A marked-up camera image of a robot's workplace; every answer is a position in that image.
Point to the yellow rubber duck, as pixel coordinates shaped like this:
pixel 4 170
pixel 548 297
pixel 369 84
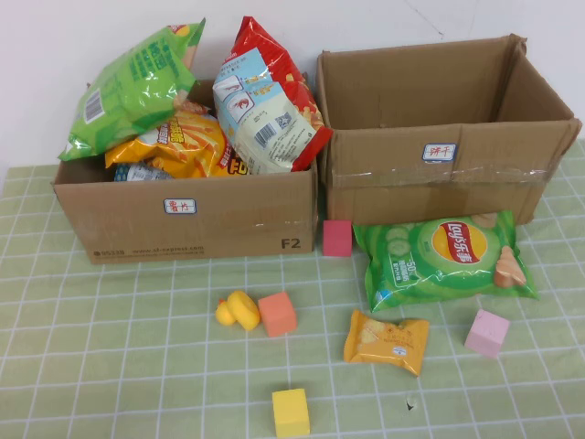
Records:
pixel 240 311

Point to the small yellow snack packet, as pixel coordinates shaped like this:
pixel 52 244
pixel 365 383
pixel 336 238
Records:
pixel 386 343

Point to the red shrimp cracker bag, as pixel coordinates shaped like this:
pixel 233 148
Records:
pixel 274 137

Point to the magenta foam cube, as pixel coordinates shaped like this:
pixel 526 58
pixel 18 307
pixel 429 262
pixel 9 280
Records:
pixel 337 238

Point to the taped open cardboard box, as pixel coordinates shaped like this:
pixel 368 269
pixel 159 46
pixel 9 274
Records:
pixel 388 192

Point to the orange foam cube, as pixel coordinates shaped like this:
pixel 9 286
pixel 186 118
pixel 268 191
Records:
pixel 277 314

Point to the yellow foam cube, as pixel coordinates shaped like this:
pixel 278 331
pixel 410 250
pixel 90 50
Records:
pixel 290 414

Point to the green Lay's cucumber chip bag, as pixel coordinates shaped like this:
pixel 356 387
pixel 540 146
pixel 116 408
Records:
pixel 434 274

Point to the cardboard box with F2 print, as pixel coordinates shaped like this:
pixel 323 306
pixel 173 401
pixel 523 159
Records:
pixel 228 224

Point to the green chip bag with barcode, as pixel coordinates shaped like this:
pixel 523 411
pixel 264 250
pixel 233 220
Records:
pixel 132 91

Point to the blue white snack bag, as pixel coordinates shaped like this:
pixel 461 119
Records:
pixel 137 173

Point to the orange yellow fries snack bag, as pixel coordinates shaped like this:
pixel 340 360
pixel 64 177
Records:
pixel 192 146

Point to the light pink foam cube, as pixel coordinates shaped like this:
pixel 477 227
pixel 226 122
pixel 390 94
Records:
pixel 486 334

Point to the white label with red writing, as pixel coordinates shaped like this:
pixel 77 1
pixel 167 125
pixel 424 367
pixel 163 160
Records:
pixel 439 152
pixel 180 206

